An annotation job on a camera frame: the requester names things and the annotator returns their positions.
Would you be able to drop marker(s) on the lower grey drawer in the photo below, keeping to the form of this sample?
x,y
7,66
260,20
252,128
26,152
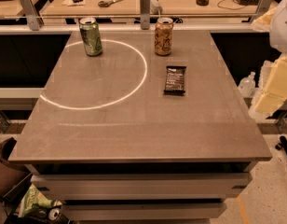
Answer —
x,y
152,211

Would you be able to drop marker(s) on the black snack bar wrapper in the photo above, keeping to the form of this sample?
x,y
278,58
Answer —
x,y
175,80

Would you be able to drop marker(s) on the orange soda can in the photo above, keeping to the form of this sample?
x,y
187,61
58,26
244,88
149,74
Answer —
x,y
163,36

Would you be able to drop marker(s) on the grey drawer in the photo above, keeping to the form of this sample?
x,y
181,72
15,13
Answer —
x,y
152,211
142,187

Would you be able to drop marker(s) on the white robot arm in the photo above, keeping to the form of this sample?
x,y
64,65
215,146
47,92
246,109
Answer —
x,y
278,32

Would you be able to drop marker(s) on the brown bin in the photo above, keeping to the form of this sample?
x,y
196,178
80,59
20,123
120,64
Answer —
x,y
10,174

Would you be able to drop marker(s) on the right metal bracket post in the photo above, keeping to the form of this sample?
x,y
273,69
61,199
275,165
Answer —
x,y
264,2

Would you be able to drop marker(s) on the clear plastic bottle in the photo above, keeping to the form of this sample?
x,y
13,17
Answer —
x,y
247,85

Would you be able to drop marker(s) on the scissors on back desk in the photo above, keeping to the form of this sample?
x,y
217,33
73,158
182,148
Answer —
x,y
108,3

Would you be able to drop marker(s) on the left metal bracket post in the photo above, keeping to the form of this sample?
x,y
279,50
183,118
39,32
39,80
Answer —
x,y
33,18

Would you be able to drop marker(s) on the upper grey drawer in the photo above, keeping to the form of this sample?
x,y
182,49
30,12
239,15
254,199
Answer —
x,y
142,187

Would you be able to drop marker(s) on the middle metal bracket post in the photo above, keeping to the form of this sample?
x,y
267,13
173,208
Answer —
x,y
145,14

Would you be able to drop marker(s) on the metal bracket post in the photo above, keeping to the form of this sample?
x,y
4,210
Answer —
x,y
264,2
145,14
33,18

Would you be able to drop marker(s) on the green chip bag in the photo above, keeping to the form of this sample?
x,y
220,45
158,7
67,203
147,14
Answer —
x,y
34,200

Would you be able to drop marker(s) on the green soda can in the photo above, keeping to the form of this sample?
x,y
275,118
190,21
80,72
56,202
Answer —
x,y
89,30

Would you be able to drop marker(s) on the yellow foam block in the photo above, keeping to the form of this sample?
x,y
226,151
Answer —
x,y
272,86

